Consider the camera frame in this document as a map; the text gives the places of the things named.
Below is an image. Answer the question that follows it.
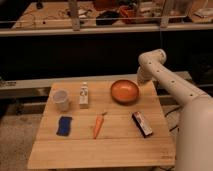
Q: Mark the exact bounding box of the black cloth on bench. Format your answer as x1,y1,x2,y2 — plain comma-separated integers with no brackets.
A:
96,11,119,25

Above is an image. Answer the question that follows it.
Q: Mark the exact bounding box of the blue sponge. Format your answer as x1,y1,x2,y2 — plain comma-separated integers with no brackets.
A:
56,116,72,136

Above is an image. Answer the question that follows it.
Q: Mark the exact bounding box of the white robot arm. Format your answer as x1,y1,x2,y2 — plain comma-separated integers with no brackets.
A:
137,49,213,171

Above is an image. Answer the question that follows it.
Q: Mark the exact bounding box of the black floor cable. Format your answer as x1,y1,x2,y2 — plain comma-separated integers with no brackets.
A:
164,105,184,133

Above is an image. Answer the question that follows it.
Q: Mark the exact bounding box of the metal frame post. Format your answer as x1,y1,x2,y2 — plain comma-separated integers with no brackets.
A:
160,0,174,28
68,0,80,31

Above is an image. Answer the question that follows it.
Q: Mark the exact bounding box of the right metal frame post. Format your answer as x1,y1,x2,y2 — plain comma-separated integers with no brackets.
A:
160,0,174,28

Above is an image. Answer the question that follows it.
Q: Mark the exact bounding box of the orange ceramic bowl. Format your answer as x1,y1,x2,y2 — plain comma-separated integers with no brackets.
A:
110,80,139,104

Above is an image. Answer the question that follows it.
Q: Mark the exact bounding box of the orange toy carrot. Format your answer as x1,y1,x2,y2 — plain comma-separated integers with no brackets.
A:
93,112,107,139

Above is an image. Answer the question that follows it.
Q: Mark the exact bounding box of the horizontal metal rail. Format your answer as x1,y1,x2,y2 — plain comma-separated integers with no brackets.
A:
0,23,213,37

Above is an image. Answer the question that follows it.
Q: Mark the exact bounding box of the orange object on bench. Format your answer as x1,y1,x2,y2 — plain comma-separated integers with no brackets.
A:
119,5,135,24

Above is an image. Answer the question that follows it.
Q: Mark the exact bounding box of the left metal frame post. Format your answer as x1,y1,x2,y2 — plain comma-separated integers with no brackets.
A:
68,0,80,31

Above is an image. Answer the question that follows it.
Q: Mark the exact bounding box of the translucent plastic cup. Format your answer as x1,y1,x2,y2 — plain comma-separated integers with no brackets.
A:
52,89,70,112

